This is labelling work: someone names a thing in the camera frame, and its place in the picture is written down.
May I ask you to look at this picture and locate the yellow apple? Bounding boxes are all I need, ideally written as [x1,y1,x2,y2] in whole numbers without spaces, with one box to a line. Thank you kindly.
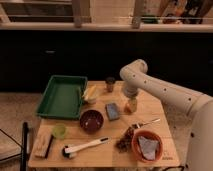
[124,103,133,113]

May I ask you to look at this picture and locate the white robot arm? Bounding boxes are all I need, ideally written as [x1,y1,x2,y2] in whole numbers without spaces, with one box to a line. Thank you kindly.
[120,59,213,171]

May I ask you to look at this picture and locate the orange bowl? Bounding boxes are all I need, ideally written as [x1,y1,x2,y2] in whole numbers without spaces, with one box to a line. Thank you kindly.
[131,130,163,163]

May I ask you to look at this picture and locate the purple bowl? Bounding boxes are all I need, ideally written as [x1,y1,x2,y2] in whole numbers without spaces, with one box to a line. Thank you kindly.
[79,110,104,134]

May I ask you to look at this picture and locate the blue sponge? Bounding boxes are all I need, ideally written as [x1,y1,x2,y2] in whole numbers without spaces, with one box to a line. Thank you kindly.
[105,103,119,121]

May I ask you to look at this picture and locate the small dark-lidded jar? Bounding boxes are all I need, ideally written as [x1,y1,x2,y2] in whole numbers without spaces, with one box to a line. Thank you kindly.
[105,77,116,92]

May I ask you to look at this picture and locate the yellow banana toy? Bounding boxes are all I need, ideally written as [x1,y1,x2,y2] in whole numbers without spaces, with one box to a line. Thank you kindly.
[83,85,97,104]

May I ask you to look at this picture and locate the brown grape bunch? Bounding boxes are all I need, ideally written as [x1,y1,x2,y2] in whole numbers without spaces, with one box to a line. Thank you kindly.
[115,127,134,152]

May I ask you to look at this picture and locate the grey cloth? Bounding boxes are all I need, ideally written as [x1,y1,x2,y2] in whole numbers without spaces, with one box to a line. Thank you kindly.
[138,136,159,160]

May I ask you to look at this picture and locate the green plastic tray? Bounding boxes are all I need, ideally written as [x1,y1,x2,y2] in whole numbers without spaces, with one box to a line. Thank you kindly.
[37,75,87,120]

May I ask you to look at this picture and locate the green plastic cup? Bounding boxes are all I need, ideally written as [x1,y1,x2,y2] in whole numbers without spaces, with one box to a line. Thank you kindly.
[52,123,66,139]

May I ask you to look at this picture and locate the white dish brush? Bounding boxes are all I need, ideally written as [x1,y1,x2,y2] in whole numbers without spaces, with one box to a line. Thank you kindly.
[62,137,109,158]

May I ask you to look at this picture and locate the black stand pole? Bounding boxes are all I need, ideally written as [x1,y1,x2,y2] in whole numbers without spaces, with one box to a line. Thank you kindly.
[20,122,29,171]

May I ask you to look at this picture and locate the wooden block with black handle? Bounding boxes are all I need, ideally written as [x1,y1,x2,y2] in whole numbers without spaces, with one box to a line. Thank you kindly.
[34,134,53,158]

